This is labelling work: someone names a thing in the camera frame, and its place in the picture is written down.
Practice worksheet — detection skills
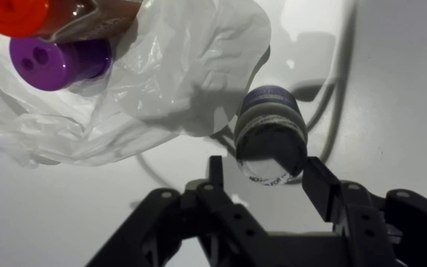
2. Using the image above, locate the clear jar white lid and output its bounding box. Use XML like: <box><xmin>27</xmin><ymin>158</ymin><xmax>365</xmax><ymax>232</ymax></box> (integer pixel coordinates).
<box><xmin>233</xmin><ymin>85</ymin><xmax>311</xmax><ymax>188</ymax></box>

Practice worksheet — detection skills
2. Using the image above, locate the purple plastic cylinder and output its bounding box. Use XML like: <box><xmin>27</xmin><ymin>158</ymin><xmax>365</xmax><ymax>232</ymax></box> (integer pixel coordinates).
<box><xmin>10</xmin><ymin>36</ymin><xmax>115</xmax><ymax>94</ymax></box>

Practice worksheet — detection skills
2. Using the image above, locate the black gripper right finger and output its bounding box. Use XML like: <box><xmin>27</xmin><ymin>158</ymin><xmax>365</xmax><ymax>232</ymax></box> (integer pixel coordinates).
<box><xmin>302</xmin><ymin>156</ymin><xmax>427</xmax><ymax>267</ymax></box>

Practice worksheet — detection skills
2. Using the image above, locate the white plastic bag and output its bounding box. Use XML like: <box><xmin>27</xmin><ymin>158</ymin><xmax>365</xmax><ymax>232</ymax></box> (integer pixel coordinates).
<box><xmin>0</xmin><ymin>0</ymin><xmax>273</xmax><ymax>170</ymax></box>

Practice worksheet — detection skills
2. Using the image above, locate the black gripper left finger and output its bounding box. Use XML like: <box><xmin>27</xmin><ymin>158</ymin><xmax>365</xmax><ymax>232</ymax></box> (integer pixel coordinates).
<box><xmin>87</xmin><ymin>155</ymin><xmax>275</xmax><ymax>267</ymax></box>

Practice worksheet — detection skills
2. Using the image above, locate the red lid spice jar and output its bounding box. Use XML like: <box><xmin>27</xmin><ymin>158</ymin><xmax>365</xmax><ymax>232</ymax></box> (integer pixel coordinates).
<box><xmin>0</xmin><ymin>0</ymin><xmax>143</xmax><ymax>48</ymax></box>

